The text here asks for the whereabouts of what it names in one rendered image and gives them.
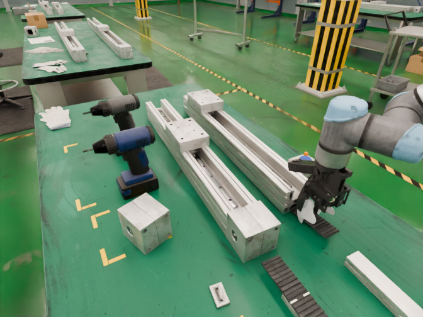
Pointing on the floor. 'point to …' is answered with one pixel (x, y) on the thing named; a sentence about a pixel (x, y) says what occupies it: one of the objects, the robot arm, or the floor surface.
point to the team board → (223, 31)
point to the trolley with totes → (383, 87)
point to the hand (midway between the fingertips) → (308, 214)
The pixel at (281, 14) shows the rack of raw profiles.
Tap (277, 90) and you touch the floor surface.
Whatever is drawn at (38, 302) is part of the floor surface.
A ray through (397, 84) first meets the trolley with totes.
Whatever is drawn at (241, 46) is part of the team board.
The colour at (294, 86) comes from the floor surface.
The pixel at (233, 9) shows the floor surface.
